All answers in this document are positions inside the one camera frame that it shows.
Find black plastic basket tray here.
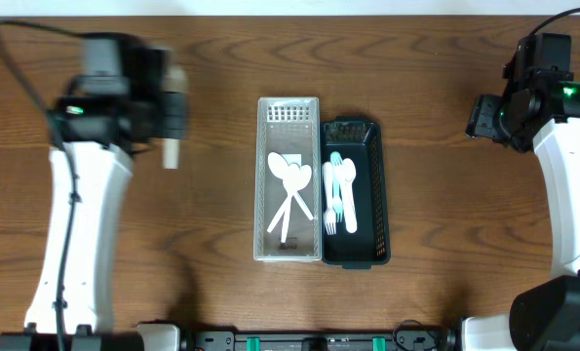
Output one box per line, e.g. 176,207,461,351
320,115,391,269

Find white plastic fork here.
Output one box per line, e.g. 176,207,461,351
340,166,358,234
329,151,343,222
322,162,336,236

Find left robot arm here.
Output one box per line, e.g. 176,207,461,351
0,92,187,350

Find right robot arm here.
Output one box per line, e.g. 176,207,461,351
458,78,580,350

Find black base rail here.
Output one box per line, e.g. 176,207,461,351
135,321,461,351

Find white plastic spoon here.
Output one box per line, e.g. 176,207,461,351
163,64,188,170
266,151,315,221
342,158,357,187
266,165,314,233
281,163,300,244

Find clear plastic basket tray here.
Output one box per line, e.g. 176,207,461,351
253,97,323,262

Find left black cable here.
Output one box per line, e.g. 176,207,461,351
0,19,91,351

